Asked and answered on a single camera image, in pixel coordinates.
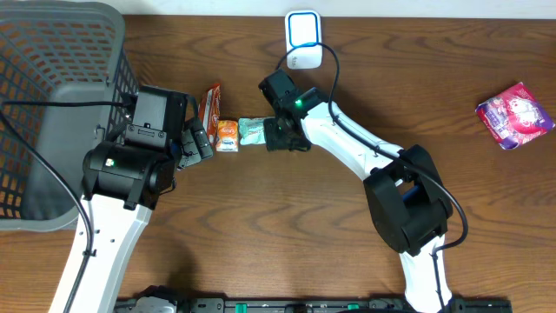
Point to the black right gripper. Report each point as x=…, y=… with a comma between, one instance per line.
x=272, y=142

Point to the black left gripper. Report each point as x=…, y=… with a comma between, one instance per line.
x=191, y=145

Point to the small orange tissue pack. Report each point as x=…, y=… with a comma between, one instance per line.
x=227, y=136

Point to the teal tissue pack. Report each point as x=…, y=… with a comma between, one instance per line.
x=252, y=131

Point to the orange brown snack packet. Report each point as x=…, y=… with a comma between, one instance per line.
x=209, y=111

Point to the red purple snack packet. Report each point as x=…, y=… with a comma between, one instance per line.
x=514, y=117

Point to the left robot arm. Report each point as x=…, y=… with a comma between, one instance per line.
x=123, y=179

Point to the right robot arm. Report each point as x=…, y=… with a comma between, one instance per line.
x=408, y=207

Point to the white barcode scanner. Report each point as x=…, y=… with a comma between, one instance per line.
x=303, y=37

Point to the dark grey plastic basket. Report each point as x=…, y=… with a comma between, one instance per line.
x=63, y=74

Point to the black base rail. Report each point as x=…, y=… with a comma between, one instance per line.
x=149, y=304

